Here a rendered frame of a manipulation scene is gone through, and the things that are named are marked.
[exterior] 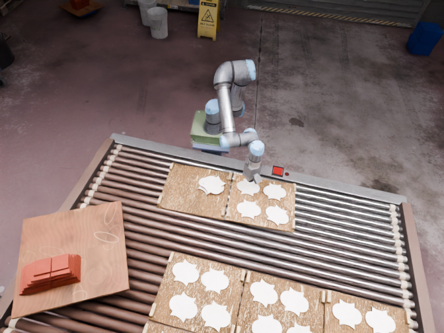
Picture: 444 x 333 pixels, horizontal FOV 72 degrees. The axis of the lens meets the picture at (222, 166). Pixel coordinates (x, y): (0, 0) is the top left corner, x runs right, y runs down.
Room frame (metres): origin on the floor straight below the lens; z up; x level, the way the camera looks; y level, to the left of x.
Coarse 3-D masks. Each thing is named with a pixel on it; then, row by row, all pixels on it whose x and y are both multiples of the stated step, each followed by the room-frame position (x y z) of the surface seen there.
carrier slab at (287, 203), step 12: (240, 180) 1.18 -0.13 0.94; (264, 180) 1.20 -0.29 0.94; (240, 192) 1.09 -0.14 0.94; (288, 192) 1.13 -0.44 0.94; (228, 204) 1.00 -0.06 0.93; (264, 204) 1.02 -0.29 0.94; (276, 204) 1.03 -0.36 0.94; (288, 204) 1.04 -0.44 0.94; (240, 216) 0.92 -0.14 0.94; (264, 216) 0.94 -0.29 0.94; (288, 216) 0.95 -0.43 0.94; (276, 228) 0.87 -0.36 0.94; (288, 228) 0.87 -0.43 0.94
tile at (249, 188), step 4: (244, 180) 1.18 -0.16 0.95; (240, 184) 1.15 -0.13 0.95; (244, 184) 1.15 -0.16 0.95; (248, 184) 1.15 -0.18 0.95; (252, 184) 1.15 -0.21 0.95; (256, 184) 1.16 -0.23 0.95; (240, 188) 1.11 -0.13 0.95; (244, 188) 1.12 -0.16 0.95; (248, 188) 1.12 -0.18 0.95; (252, 188) 1.12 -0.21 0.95; (256, 188) 1.13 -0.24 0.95; (244, 192) 1.09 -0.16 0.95; (248, 192) 1.09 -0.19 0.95; (252, 192) 1.09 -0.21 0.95; (256, 192) 1.10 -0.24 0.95; (252, 196) 1.07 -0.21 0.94
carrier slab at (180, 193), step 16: (176, 176) 1.16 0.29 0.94; (192, 176) 1.18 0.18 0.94; (224, 176) 1.20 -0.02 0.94; (176, 192) 1.04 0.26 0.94; (192, 192) 1.05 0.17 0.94; (224, 192) 1.08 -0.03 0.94; (160, 208) 0.92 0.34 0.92; (176, 208) 0.93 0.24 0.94; (192, 208) 0.94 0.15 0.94; (208, 208) 0.95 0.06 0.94
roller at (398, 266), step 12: (96, 192) 0.99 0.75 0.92; (132, 204) 0.94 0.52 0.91; (144, 204) 0.94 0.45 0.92; (180, 216) 0.89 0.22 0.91; (192, 216) 0.90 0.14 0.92; (228, 228) 0.85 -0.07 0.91; (240, 228) 0.85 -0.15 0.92; (276, 240) 0.80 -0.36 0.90; (288, 240) 0.80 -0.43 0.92; (300, 240) 0.81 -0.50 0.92; (324, 252) 0.76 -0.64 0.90; (336, 252) 0.76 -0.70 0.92; (348, 252) 0.77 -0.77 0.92; (384, 264) 0.72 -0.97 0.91; (396, 264) 0.72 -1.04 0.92
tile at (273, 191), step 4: (272, 184) 1.17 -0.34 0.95; (264, 188) 1.13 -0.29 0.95; (268, 188) 1.14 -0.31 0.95; (272, 188) 1.14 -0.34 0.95; (276, 188) 1.14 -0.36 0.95; (280, 188) 1.15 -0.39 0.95; (264, 192) 1.10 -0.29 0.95; (268, 192) 1.11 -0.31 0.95; (272, 192) 1.11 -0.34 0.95; (276, 192) 1.11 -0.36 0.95; (280, 192) 1.12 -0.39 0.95; (284, 192) 1.12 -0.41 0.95; (268, 196) 1.08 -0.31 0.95; (272, 196) 1.08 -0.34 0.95; (276, 196) 1.08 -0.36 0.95; (280, 196) 1.08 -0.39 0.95; (284, 196) 1.09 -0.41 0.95
